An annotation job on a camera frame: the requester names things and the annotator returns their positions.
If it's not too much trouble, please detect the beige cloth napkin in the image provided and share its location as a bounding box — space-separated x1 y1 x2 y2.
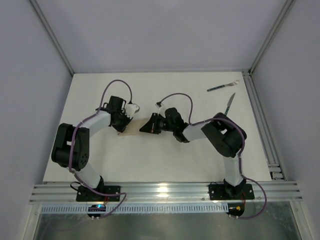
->
117 118 149 137

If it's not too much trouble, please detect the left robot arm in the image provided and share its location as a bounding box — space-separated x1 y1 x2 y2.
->
51 96 140 196

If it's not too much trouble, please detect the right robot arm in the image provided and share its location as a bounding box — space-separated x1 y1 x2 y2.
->
139 107 247 199

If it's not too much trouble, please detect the left controller board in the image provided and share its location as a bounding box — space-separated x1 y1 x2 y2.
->
87 204 106 219

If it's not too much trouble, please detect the controller board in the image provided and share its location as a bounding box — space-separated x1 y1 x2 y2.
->
227 203 245 218
87 204 106 219

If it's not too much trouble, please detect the right controller board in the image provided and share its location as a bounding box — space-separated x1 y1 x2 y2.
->
227 203 245 218

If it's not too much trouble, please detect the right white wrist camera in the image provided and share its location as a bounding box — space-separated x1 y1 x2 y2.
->
155 101 166 117

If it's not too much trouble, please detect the green handled knife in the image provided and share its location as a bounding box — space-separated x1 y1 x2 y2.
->
224 92 236 115

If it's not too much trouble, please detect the green handled fork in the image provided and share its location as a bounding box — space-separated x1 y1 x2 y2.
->
206 79 240 92

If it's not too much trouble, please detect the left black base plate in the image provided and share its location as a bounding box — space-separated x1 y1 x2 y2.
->
75 184 122 202

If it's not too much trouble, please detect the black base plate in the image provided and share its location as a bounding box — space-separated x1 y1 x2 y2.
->
208 179 255 201
75 184 122 202

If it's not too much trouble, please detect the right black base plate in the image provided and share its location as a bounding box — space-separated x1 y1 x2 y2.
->
208 179 255 201

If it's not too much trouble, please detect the slotted grey cable duct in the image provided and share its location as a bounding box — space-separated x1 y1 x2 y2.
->
40 202 228 214

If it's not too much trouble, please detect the aluminium front rail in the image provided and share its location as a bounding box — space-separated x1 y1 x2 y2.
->
29 181 303 204

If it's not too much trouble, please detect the aluminium rail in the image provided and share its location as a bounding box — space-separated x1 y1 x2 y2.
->
242 69 287 181
29 181 303 204

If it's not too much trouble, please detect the aluminium right side rail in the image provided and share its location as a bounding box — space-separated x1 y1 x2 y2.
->
242 69 287 181

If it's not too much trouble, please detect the left aluminium frame post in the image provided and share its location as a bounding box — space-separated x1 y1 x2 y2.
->
28 0 75 77

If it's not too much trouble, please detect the aluminium frame post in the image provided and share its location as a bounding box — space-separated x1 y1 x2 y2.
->
248 0 296 74
28 0 75 77

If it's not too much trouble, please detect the right aluminium frame post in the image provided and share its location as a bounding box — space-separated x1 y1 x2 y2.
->
248 0 296 74

